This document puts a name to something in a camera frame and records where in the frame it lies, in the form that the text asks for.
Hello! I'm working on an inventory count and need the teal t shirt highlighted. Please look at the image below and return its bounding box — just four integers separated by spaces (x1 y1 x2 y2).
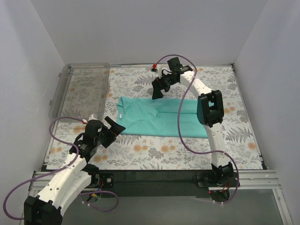
117 97 208 138

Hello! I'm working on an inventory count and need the clear plastic bin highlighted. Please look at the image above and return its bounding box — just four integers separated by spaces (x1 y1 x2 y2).
49 63 110 120

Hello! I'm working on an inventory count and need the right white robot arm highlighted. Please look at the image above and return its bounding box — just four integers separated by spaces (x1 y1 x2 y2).
151 54 238 186

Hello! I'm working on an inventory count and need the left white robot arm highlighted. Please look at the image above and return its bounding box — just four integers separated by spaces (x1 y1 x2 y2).
24 115 125 225

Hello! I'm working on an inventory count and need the floral table mat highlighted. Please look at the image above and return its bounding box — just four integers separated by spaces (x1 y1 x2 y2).
45 65 263 170

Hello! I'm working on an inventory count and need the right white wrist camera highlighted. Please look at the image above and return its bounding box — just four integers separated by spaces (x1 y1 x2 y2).
150 64 168 77

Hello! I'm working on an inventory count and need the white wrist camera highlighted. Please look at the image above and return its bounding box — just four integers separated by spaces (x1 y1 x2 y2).
150 64 168 77
87 114 98 122

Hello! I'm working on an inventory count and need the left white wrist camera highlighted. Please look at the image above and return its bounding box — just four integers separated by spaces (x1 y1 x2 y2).
87 114 98 122

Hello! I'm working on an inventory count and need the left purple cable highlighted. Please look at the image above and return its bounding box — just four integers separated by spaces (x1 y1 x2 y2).
3 117 119 221

